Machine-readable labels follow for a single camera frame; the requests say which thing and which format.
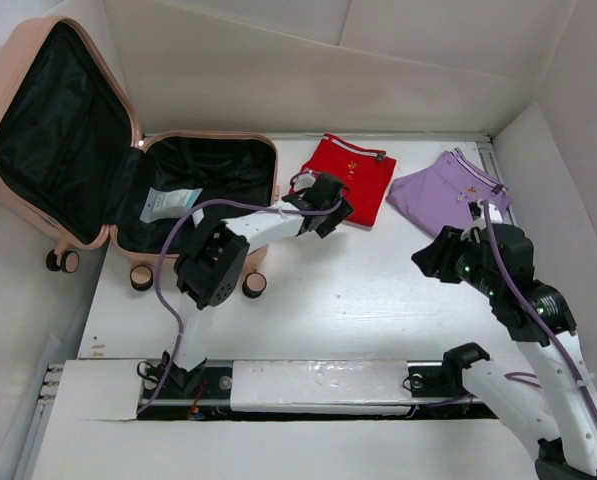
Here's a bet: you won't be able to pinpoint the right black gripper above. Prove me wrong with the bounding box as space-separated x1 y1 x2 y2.
410 224 501 297

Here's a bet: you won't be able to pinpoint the purple shorts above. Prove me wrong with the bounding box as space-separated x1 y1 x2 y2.
387 148 512 237

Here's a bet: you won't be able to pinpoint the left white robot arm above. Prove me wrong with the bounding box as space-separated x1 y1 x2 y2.
150 173 353 400

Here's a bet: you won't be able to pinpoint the aluminium frame rail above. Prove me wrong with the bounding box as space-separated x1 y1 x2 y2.
14 364 64 480
476 136 517 226

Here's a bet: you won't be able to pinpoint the aluminium frame rail right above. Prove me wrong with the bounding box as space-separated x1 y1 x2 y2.
476 136 517 226

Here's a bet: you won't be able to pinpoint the red shirt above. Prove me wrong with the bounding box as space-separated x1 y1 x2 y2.
299 133 397 229

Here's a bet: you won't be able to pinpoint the white foam cover block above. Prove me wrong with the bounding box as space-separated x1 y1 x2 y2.
230 360 413 415

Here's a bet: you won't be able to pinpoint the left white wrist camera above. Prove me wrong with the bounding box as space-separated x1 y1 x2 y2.
289 169 320 195

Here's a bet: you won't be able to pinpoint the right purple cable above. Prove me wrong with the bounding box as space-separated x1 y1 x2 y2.
477 199 597 461

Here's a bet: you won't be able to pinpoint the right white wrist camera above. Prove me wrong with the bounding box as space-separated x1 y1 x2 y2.
469 200 504 230

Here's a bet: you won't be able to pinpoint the pink hard-shell suitcase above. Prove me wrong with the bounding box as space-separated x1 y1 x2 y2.
0 16 278 291

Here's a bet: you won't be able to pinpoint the white blue packet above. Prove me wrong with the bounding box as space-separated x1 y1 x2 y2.
139 188 203 224

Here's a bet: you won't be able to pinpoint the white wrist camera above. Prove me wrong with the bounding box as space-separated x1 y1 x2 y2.
289 169 320 195
469 200 504 230

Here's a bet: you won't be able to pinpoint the aluminium frame rail left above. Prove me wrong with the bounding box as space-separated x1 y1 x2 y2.
14 364 64 480

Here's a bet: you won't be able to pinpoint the purple cable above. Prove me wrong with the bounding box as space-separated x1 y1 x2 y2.
136 187 352 415
477 199 597 461

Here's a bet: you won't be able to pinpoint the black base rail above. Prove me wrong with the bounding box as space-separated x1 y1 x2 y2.
137 360 494 422

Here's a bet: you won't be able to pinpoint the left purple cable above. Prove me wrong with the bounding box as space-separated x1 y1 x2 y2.
136 187 352 415

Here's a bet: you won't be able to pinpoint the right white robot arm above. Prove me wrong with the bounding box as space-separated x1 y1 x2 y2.
412 224 597 479

